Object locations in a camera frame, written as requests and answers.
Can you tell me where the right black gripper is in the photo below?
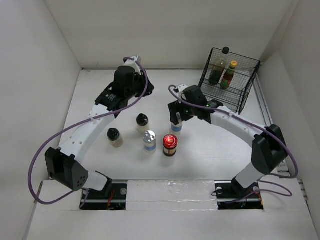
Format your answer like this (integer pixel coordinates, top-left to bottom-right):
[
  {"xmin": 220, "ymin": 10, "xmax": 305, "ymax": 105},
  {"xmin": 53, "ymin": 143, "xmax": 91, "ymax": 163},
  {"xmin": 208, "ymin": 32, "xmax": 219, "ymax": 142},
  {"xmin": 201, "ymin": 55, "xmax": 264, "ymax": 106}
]
[{"xmin": 168, "ymin": 97, "xmax": 197, "ymax": 125}]

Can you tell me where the silver lid blue shaker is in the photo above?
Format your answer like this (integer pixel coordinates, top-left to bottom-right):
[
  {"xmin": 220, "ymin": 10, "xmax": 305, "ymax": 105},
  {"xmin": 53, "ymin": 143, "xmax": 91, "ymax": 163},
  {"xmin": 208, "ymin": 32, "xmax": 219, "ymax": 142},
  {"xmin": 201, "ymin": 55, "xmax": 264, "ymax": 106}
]
[{"xmin": 170, "ymin": 120, "xmax": 183, "ymax": 134}]

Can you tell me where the red lid sauce jar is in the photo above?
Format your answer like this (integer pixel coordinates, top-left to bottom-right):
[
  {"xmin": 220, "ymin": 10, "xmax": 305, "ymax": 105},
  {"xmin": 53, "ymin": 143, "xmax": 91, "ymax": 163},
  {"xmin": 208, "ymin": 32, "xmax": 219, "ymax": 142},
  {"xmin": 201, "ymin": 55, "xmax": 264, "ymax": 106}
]
[{"xmin": 162, "ymin": 134, "xmax": 178, "ymax": 157}]

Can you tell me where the black cap white spice jar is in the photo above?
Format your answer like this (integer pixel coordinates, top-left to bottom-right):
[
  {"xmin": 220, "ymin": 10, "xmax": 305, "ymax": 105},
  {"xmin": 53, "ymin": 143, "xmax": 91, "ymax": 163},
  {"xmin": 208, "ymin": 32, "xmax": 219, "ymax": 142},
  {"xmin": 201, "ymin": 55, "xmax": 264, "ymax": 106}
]
[{"xmin": 136, "ymin": 113, "xmax": 150, "ymax": 134}]

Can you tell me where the dark soy sauce bottle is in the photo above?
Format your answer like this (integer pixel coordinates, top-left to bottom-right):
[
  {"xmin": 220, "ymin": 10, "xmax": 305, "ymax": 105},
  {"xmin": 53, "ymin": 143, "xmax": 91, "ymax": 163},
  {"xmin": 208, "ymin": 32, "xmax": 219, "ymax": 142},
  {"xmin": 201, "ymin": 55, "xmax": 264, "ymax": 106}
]
[{"xmin": 208, "ymin": 47, "xmax": 230, "ymax": 86}]

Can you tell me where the chili sauce bottle yellow cap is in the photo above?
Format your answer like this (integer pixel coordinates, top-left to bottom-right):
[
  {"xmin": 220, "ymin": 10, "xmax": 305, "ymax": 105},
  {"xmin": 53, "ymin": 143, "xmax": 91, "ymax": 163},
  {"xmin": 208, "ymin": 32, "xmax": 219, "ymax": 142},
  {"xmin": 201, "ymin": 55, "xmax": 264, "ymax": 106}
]
[{"xmin": 220, "ymin": 60, "xmax": 238, "ymax": 90}]

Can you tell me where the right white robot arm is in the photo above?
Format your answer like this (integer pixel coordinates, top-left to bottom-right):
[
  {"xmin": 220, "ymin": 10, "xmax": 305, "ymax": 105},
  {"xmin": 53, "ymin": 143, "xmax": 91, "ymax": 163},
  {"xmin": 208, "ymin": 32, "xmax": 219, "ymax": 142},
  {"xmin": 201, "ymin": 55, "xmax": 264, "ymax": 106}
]
[{"xmin": 168, "ymin": 84, "xmax": 288, "ymax": 198}]

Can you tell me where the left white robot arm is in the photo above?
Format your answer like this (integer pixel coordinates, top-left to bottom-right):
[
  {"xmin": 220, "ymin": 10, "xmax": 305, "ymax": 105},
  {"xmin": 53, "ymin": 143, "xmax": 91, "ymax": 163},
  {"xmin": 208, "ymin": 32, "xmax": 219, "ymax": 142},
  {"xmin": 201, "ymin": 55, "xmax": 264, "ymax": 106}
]
[{"xmin": 45, "ymin": 59, "xmax": 154, "ymax": 199}]

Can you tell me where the black cap tan spice jar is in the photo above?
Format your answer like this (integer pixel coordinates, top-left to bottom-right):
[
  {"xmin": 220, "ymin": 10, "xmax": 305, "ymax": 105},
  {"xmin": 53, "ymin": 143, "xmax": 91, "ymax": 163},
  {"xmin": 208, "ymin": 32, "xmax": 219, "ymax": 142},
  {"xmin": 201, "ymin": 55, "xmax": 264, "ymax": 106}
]
[{"xmin": 106, "ymin": 128, "xmax": 124, "ymax": 148}]

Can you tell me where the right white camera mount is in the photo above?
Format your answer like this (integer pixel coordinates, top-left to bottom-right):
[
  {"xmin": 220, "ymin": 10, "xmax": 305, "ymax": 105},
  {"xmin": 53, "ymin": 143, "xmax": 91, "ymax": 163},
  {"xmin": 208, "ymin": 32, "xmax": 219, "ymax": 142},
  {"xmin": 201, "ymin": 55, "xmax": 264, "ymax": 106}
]
[{"xmin": 173, "ymin": 84, "xmax": 188, "ymax": 96}]

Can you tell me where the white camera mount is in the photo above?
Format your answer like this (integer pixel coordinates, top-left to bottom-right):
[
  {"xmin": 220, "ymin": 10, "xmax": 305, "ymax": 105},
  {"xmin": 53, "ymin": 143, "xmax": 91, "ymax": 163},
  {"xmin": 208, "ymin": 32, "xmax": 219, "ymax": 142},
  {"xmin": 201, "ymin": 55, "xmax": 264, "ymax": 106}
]
[
  {"xmin": 123, "ymin": 55, "xmax": 141, "ymax": 66},
  {"xmin": 173, "ymin": 84, "xmax": 188, "ymax": 96}
]

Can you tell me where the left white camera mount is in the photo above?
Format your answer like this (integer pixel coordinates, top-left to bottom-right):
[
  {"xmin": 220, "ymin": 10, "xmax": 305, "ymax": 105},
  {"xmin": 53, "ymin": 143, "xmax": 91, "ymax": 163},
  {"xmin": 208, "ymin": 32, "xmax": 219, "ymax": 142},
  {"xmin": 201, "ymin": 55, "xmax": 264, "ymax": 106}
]
[{"xmin": 123, "ymin": 55, "xmax": 141, "ymax": 66}]

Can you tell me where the black wire rack basket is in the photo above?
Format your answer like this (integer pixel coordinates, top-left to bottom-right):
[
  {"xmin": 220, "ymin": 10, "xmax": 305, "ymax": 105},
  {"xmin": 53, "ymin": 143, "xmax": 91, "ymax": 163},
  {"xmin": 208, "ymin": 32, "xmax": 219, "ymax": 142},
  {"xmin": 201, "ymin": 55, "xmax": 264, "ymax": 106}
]
[{"xmin": 198, "ymin": 47, "xmax": 261, "ymax": 114}]

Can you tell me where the aluminium rail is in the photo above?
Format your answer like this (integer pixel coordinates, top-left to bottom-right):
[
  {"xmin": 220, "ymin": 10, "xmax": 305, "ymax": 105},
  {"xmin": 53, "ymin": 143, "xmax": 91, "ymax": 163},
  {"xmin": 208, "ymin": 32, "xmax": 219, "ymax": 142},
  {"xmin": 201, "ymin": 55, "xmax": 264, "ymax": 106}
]
[{"xmin": 112, "ymin": 179, "xmax": 232, "ymax": 184}]

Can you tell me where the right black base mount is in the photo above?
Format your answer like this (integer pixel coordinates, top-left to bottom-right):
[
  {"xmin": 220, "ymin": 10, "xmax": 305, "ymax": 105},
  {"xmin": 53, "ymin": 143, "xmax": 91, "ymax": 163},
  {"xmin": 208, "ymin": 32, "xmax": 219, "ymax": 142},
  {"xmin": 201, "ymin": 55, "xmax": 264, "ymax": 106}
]
[{"xmin": 211, "ymin": 181, "xmax": 264, "ymax": 210}]

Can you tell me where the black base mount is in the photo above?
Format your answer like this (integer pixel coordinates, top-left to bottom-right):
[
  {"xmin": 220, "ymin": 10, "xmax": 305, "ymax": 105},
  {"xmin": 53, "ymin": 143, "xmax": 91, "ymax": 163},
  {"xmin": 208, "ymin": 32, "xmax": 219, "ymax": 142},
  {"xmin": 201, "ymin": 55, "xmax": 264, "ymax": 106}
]
[
  {"xmin": 211, "ymin": 181, "xmax": 264, "ymax": 210},
  {"xmin": 79, "ymin": 181, "xmax": 128, "ymax": 211}
]

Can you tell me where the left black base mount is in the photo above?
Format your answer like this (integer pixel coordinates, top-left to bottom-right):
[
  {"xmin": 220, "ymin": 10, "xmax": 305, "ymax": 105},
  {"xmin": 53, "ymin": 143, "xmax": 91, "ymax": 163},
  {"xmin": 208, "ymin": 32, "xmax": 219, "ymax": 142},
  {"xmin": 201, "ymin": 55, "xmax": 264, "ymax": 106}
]
[{"xmin": 79, "ymin": 181, "xmax": 128, "ymax": 211}]

